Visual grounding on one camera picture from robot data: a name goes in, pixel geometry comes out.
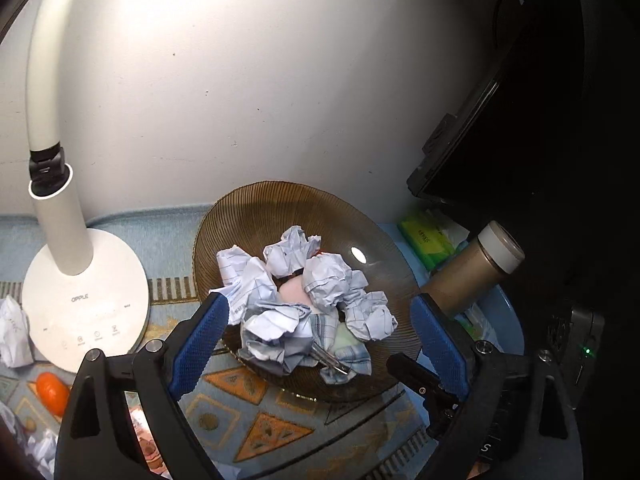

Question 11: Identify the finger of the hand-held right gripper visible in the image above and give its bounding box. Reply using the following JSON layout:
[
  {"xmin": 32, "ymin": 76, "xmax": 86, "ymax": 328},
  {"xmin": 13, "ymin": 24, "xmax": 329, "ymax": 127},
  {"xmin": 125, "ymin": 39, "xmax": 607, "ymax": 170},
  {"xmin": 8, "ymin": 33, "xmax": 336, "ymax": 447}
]
[{"xmin": 387, "ymin": 352, "xmax": 462, "ymax": 440}]

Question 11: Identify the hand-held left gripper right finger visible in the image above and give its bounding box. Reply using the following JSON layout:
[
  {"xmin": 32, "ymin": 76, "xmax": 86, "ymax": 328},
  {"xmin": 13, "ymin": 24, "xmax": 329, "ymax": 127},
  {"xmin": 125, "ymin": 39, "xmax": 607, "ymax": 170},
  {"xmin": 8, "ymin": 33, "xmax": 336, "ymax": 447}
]
[{"xmin": 410, "ymin": 293, "xmax": 586, "ymax": 480}]

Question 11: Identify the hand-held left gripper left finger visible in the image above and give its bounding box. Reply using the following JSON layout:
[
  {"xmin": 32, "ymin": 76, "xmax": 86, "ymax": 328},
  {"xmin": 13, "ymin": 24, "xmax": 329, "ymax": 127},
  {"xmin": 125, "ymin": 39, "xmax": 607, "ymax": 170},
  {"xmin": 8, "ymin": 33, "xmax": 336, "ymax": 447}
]
[{"xmin": 54, "ymin": 291, "xmax": 231, "ymax": 480}]

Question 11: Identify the amber ribbed glass bowl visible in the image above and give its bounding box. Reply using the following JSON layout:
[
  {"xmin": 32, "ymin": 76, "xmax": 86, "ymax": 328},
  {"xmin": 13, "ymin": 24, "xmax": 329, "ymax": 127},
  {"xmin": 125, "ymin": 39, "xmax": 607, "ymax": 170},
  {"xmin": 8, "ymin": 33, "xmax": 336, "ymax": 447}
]
[{"xmin": 192, "ymin": 180, "xmax": 426, "ymax": 403}]

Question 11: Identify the pastel plush popsicle toy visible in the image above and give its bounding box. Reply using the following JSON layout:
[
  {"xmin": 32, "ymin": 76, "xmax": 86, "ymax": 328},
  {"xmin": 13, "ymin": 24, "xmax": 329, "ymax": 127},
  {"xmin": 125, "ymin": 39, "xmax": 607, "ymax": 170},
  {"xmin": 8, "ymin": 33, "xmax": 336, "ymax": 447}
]
[{"xmin": 277, "ymin": 280, "xmax": 362, "ymax": 353}]

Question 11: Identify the pile of paper balls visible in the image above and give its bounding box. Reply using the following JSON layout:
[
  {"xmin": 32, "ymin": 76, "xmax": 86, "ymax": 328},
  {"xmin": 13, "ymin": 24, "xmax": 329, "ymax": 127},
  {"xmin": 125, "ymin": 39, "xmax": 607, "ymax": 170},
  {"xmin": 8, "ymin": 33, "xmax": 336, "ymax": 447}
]
[{"xmin": 209, "ymin": 225, "xmax": 398, "ymax": 376}]

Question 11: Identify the tangerine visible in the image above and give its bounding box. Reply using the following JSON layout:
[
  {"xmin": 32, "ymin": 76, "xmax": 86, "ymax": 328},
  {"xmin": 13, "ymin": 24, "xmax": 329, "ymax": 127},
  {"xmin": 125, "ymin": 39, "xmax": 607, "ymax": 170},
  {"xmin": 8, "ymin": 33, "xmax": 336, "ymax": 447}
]
[{"xmin": 35, "ymin": 372, "xmax": 71, "ymax": 417}]

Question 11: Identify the white paper ball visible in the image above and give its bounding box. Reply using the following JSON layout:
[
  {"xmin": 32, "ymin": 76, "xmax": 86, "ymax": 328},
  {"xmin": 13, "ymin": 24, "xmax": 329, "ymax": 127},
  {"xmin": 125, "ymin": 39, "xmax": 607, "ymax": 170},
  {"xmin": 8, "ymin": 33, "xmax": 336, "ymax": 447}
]
[
  {"xmin": 20, "ymin": 427, "xmax": 57, "ymax": 478},
  {"xmin": 0, "ymin": 295, "xmax": 35, "ymax": 368}
]

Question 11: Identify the gold thermos bottle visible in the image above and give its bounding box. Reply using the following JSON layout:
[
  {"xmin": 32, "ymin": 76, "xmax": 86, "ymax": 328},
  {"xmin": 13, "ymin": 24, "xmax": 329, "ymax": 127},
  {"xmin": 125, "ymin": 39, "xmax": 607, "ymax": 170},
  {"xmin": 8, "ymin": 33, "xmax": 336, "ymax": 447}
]
[{"xmin": 422, "ymin": 220, "xmax": 526, "ymax": 318}]

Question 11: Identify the green tissue pack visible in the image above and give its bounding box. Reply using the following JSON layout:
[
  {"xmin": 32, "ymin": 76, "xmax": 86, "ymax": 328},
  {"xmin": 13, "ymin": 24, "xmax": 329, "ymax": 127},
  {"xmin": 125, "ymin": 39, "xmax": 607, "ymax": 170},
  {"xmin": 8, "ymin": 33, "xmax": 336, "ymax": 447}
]
[{"xmin": 398, "ymin": 207, "xmax": 471, "ymax": 268}]

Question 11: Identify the patterned blue woven mat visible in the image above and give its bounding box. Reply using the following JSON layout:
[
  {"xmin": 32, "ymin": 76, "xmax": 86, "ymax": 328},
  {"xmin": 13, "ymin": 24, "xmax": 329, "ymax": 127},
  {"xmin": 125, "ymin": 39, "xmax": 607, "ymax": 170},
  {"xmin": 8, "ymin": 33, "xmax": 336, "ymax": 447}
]
[{"xmin": 0, "ymin": 202, "xmax": 526, "ymax": 480}]

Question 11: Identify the white desk lamp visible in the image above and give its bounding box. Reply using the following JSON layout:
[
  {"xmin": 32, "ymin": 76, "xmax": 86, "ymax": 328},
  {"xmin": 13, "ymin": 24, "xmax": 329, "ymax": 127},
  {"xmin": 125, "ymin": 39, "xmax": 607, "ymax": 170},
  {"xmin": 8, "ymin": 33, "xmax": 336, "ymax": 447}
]
[{"xmin": 22, "ymin": 0, "xmax": 151, "ymax": 373}]

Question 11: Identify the grey device green light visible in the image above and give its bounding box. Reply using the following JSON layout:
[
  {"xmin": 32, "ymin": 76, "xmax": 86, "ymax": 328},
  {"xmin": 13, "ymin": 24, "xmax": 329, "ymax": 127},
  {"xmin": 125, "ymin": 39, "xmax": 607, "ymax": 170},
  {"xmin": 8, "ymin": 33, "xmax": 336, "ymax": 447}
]
[{"xmin": 547, "ymin": 300, "xmax": 606, "ymax": 401}]

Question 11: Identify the black monitor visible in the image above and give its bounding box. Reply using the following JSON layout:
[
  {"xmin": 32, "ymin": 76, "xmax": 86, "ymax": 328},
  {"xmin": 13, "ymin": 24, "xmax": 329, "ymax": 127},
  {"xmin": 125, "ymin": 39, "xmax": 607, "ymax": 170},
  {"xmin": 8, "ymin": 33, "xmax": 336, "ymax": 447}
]
[{"xmin": 406, "ymin": 0, "xmax": 640, "ymax": 286}]

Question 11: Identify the black cable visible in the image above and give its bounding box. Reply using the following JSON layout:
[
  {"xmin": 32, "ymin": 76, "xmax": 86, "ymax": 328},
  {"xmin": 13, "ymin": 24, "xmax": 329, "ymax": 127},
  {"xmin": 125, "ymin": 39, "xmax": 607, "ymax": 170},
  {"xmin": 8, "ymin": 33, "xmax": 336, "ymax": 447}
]
[{"xmin": 492, "ymin": 0, "xmax": 528, "ymax": 61}]

